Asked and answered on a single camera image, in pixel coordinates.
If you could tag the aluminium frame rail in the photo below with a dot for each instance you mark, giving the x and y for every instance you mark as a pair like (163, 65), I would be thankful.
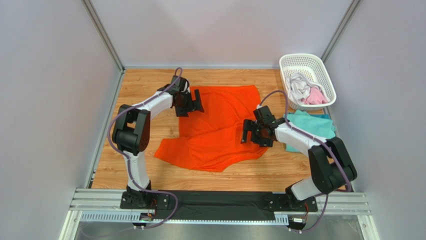
(103, 205)

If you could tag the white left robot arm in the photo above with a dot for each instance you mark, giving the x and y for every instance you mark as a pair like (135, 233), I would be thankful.
(131, 130)

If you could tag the pink t shirt in basket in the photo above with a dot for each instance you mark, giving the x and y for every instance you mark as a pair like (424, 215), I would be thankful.
(315, 97)

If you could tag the left aluminium corner post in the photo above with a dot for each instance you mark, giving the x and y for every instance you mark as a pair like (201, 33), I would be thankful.
(97, 22)

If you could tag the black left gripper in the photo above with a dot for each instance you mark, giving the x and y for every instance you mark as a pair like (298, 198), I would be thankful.
(196, 104)

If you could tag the white t shirt in basket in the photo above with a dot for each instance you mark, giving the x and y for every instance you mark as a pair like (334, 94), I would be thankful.
(299, 87)

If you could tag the aluminium corner post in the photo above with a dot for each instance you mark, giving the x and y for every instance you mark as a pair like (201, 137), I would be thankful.
(339, 31)
(97, 22)

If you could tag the teal folded t shirt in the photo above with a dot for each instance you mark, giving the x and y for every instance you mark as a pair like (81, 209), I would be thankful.
(316, 124)

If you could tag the white plastic laundry basket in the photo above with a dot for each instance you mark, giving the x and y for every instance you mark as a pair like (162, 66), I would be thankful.
(313, 68)

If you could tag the orange t shirt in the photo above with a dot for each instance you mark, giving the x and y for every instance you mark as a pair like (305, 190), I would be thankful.
(211, 140)

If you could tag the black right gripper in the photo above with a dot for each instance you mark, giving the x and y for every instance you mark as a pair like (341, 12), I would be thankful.
(253, 132)

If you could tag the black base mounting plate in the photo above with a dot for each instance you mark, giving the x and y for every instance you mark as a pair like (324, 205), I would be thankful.
(215, 205)

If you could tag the right aluminium corner post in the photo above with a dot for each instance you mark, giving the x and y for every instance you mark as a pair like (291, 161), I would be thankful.
(339, 31)

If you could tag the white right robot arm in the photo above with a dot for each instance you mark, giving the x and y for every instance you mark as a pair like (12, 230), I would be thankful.
(331, 166)

